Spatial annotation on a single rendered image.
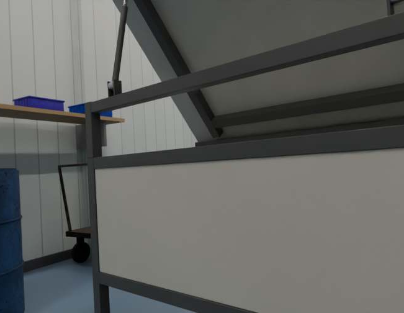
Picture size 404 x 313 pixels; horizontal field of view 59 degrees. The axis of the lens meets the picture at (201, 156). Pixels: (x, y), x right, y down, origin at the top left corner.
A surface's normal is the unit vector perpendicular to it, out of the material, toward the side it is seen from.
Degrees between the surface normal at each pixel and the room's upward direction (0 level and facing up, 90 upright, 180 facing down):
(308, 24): 130
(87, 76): 90
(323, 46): 90
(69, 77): 90
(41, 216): 90
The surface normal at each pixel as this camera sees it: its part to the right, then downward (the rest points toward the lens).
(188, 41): -0.47, 0.65
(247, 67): -0.65, 0.02
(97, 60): 0.86, -0.07
